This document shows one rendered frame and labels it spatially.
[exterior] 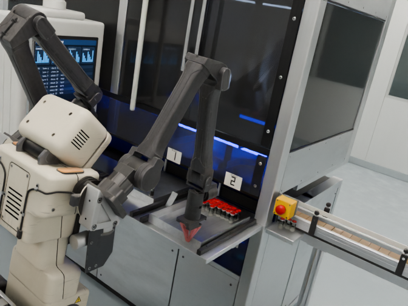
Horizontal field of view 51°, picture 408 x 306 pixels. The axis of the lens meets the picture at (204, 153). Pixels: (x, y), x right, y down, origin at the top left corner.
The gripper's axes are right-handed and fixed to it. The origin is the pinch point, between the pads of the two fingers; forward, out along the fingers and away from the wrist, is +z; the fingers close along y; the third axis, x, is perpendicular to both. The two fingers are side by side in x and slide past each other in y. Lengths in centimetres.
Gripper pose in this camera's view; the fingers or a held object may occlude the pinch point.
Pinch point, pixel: (187, 239)
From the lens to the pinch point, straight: 158.5
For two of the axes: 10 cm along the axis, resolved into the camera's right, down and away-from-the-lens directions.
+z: -1.7, 9.4, 3.0
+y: 5.9, -1.4, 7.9
